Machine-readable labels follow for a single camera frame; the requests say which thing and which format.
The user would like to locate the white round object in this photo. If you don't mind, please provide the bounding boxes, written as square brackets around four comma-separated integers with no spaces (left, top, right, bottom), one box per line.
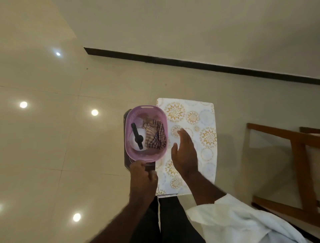
[129,127,148,152]

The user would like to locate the person's right hand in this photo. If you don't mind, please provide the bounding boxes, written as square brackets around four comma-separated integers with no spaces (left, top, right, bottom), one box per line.
[171,128,200,179]

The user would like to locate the checked cloth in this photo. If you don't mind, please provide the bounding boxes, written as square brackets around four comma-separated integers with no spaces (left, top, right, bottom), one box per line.
[142,119,167,150]

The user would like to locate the dark stool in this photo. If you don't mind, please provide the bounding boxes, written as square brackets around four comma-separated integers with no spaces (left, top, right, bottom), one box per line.
[123,109,157,172]

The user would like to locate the black trousers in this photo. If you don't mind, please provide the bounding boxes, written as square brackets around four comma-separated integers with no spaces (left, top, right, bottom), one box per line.
[129,195,206,243]

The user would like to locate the white shirt sleeve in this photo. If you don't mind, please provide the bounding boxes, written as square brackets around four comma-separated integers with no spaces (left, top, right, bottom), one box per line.
[185,193,310,243]

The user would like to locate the floral patterned table cover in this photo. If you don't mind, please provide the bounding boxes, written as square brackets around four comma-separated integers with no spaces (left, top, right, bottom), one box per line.
[155,98,218,197]

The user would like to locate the person's left forearm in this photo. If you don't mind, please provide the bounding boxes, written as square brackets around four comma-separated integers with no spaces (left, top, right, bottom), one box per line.
[89,196,153,243]

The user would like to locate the black handle tool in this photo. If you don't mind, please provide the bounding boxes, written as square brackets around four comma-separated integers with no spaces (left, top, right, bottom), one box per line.
[131,122,144,150]

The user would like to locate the purple plastic basket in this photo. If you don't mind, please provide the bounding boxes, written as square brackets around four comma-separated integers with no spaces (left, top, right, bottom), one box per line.
[124,105,169,163]

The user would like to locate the brown wooden chair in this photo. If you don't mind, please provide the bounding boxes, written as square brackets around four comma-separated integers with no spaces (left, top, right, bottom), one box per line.
[246,122,320,229]

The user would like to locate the person's left hand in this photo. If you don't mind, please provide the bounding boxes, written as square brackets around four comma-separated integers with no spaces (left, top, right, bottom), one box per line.
[128,160,159,201]

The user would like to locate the person's right forearm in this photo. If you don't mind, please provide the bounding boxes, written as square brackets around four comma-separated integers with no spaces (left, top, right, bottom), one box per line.
[180,171,227,206]

